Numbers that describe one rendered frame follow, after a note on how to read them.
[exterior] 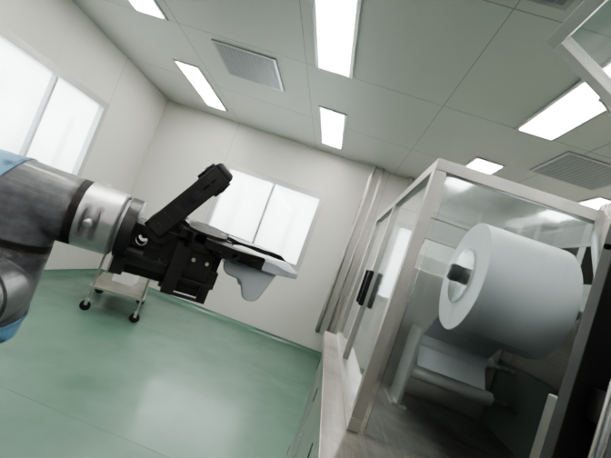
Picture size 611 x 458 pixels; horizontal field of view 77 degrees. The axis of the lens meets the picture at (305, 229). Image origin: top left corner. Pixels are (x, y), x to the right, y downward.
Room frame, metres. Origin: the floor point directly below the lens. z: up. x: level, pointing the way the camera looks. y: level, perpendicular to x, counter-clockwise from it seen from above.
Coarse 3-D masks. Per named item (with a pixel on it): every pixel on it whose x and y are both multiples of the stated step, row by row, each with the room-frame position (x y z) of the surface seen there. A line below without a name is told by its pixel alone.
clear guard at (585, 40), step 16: (608, 0) 0.69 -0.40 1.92; (592, 16) 0.74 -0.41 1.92; (608, 16) 0.72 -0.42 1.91; (576, 32) 0.79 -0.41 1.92; (592, 32) 0.76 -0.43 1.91; (608, 32) 0.74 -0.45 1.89; (576, 48) 0.82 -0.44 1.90; (592, 48) 0.79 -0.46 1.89; (608, 48) 0.76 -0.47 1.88; (592, 64) 0.82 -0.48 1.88; (608, 64) 0.78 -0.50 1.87; (608, 80) 0.81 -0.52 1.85
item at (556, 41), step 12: (588, 0) 0.71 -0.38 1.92; (600, 0) 0.70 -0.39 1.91; (576, 12) 0.75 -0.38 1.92; (588, 12) 0.73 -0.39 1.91; (564, 24) 0.79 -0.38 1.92; (576, 24) 0.77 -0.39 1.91; (552, 36) 0.84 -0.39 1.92; (564, 36) 0.81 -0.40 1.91; (552, 48) 0.86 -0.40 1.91; (564, 48) 0.83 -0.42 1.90; (564, 60) 0.85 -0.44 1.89; (576, 60) 0.83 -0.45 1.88; (576, 72) 0.85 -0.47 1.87; (588, 72) 0.82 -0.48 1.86; (588, 84) 0.84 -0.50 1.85; (600, 84) 0.82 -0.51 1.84; (600, 96) 0.84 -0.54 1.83
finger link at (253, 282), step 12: (252, 252) 0.46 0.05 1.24; (228, 264) 0.46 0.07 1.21; (240, 264) 0.46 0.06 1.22; (264, 264) 0.45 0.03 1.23; (276, 264) 0.46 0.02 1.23; (288, 264) 0.48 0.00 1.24; (240, 276) 0.46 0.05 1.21; (252, 276) 0.47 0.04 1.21; (264, 276) 0.47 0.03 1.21; (288, 276) 0.48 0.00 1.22; (252, 288) 0.47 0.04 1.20; (264, 288) 0.47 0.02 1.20; (252, 300) 0.47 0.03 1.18
